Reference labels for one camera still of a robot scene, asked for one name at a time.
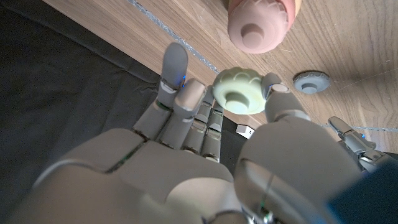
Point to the grey tape outline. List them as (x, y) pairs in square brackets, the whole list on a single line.
[(174, 35)]

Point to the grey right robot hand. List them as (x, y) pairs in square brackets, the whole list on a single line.
[(174, 177)]

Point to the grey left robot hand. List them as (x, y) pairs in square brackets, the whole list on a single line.
[(357, 143)]

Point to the white power outlet box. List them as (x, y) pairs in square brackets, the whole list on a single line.
[(245, 131)]

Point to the blue right wrist clip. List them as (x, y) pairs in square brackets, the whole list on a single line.
[(370, 199)]

